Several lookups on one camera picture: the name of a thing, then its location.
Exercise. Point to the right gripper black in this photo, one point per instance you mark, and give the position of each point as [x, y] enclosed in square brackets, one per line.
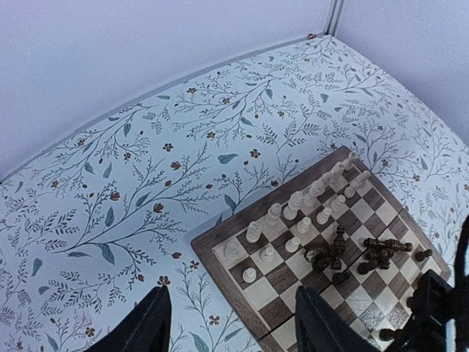
[433, 305]

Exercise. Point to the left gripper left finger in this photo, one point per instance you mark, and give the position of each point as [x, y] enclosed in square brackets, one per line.
[146, 328]

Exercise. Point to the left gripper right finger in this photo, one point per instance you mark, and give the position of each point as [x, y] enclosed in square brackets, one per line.
[319, 328]

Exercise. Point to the dark pawn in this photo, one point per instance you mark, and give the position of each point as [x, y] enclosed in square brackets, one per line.
[422, 255]

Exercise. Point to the dark piece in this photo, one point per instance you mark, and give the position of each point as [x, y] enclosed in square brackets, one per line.
[390, 334]

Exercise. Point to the wooden chess board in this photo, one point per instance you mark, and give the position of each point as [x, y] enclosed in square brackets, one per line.
[366, 303]

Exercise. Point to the pile of dark pieces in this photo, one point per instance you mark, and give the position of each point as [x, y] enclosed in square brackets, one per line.
[376, 254]

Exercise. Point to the row of white pieces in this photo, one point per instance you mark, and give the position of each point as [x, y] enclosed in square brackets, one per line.
[267, 250]

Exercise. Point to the floral patterned table mat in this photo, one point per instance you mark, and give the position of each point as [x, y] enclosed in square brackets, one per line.
[91, 226]

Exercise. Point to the right aluminium frame post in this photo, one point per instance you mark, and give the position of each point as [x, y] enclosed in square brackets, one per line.
[333, 17]

